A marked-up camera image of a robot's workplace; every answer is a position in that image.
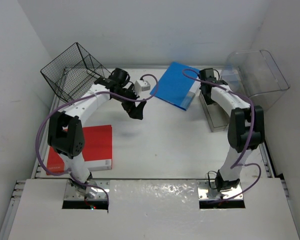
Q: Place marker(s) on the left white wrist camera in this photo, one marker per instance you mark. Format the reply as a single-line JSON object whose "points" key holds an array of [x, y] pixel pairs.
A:
{"points": [[141, 86]]}

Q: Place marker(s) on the metal base plate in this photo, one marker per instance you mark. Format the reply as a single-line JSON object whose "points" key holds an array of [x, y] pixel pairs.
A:
{"points": [[207, 192], [76, 192]]}

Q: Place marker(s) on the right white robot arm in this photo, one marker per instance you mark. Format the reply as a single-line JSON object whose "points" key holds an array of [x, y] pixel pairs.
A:
{"points": [[246, 128]]}

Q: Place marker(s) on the red notebook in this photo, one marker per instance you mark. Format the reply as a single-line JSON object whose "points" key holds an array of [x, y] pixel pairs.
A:
{"points": [[97, 151]]}

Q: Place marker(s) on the black wire mesh basket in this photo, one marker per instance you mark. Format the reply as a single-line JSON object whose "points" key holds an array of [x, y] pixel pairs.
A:
{"points": [[71, 74]]}

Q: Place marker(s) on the clear grey drawer organizer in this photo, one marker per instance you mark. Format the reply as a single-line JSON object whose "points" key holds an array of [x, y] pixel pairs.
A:
{"points": [[255, 73]]}

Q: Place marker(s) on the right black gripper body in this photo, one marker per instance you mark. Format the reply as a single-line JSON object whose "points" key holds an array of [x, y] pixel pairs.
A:
{"points": [[207, 100]]}

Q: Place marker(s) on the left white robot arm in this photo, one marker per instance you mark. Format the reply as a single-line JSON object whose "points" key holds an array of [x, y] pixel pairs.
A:
{"points": [[65, 133]]}

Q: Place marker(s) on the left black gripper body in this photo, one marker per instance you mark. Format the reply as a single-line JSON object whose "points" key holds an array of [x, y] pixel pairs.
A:
{"points": [[128, 105]]}

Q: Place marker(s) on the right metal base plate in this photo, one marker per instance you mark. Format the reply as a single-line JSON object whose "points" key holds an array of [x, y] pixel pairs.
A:
{"points": [[207, 192]]}

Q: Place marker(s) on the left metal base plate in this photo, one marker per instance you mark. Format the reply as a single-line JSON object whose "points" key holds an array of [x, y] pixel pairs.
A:
{"points": [[76, 192]]}

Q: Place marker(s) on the blue folder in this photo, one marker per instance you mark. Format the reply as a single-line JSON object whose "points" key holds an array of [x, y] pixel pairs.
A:
{"points": [[176, 86]]}

